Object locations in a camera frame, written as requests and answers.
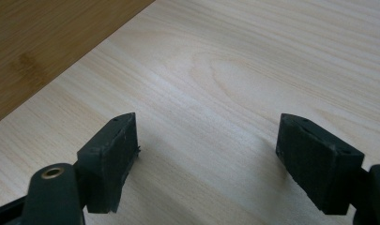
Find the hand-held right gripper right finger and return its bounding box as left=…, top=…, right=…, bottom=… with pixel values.
left=275, top=112, right=366, bottom=216

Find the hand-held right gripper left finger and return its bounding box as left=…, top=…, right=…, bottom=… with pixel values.
left=76, top=112, right=142, bottom=215

